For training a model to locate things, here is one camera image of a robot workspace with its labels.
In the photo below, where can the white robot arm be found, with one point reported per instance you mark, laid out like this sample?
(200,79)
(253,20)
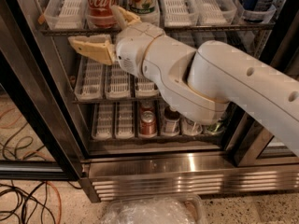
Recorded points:
(199,83)

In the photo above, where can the green can bottom shelf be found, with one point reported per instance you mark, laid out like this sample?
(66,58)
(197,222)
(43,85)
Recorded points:
(215,128)

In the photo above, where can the white 7up can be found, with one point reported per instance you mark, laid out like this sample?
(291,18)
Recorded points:
(142,0)

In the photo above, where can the clear water bottle bottom shelf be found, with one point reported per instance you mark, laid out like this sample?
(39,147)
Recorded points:
(191,128)

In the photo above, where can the red can bottom rear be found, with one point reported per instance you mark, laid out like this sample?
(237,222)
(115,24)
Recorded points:
(146,106)

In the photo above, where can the red can bottom front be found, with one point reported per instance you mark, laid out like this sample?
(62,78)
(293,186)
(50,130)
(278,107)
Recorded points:
(147,124)

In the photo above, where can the clear plastic bin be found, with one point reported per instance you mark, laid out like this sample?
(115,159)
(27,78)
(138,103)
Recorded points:
(164,209)

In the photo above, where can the dark brown drink bottle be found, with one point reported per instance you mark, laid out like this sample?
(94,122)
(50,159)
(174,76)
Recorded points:
(170,124)

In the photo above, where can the red Coca-Cola can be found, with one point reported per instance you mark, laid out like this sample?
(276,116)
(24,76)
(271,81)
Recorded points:
(100,13)

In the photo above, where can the stainless steel fridge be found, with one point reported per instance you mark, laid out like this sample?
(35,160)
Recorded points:
(137,98)

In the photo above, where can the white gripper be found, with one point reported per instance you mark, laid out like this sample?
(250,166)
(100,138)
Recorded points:
(135,46)

